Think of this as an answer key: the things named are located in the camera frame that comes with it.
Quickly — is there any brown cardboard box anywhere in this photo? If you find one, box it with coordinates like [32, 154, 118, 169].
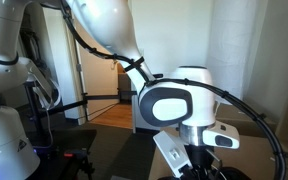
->
[213, 102, 278, 138]

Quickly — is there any white fabric curtain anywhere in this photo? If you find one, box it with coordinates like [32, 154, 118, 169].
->
[206, 0, 268, 104]

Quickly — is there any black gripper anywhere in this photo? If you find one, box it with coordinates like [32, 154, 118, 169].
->
[183, 145, 218, 174]

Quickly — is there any black cable conduit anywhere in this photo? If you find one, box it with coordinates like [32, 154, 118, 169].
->
[58, 0, 288, 180]

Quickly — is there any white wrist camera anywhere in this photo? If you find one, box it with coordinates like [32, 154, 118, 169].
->
[202, 120, 241, 150]

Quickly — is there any white door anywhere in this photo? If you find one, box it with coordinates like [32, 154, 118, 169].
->
[65, 19, 88, 126]

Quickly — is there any black tripod stand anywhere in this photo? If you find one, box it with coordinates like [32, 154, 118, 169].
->
[23, 79, 97, 180]

